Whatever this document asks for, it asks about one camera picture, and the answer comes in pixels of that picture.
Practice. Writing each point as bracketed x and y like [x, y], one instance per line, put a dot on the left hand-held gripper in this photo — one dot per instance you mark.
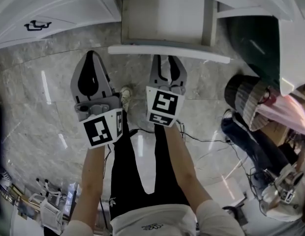
[97, 131]

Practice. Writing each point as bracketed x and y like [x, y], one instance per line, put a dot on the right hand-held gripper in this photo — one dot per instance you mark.
[164, 102]

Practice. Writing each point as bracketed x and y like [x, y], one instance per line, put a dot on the white drawer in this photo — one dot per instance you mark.
[164, 18]

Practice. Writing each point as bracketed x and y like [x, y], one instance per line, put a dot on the person's left forearm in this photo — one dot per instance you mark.
[92, 181]

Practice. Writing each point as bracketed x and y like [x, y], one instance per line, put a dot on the person's right forearm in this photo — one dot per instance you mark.
[182, 161]

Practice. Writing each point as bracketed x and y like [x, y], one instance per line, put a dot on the person's beige sneaker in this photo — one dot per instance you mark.
[126, 97]

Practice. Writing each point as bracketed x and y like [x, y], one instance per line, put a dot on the striped pleated bin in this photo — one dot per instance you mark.
[243, 99]

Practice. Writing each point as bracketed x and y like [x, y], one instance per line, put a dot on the white vanity cabinet with sink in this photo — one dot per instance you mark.
[64, 6]

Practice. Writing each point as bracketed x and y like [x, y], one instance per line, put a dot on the white freestanding bathtub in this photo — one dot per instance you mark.
[251, 45]

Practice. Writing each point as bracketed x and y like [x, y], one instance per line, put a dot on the person's black trousers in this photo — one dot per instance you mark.
[125, 171]

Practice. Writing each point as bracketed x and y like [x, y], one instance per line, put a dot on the white chair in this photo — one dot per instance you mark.
[46, 201]

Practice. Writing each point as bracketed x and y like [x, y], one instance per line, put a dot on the black and white sneaker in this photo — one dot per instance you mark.
[4, 177]

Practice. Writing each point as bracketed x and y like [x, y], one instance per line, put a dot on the pink bag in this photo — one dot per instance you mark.
[285, 110]

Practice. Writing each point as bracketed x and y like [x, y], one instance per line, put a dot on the cardboard box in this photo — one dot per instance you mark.
[278, 133]

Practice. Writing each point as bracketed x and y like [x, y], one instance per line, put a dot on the person's white T-shirt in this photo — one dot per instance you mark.
[157, 221]

